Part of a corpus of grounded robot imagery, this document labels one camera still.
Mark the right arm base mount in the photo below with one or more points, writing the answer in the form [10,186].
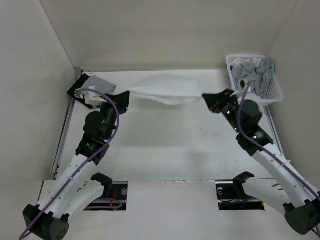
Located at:
[232,197]

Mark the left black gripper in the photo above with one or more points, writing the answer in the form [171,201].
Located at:
[122,101]

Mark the crumpled grey tank top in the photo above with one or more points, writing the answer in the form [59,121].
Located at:
[260,76]

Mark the white front cover board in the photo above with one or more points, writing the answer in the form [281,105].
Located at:
[179,210]

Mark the folded black tank top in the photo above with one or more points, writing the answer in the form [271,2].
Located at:
[78,85]

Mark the pale pink tank top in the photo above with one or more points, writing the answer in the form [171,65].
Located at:
[254,61]

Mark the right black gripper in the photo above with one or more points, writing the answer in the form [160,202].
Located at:
[216,100]

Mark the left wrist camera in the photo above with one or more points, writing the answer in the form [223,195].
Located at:
[93,99]

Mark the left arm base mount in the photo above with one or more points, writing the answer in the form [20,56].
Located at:
[114,196]

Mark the left aluminium table rail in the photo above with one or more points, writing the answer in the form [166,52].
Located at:
[55,163]

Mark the white plastic basket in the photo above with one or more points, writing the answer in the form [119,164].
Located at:
[274,91]

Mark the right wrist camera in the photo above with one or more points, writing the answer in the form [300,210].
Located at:
[245,88]

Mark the aluminium table rail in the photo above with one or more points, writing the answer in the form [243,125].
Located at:
[272,126]
[55,163]

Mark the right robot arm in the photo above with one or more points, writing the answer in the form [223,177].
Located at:
[292,195]

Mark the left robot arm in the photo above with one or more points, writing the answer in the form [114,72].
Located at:
[80,184]

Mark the white tank top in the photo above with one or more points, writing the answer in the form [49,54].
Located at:
[168,89]

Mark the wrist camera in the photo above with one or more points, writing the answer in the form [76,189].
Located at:
[245,88]
[93,99]

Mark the folded grey tank top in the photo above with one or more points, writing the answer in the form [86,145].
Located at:
[98,84]

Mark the right aluminium table rail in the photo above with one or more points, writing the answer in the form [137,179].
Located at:
[272,126]

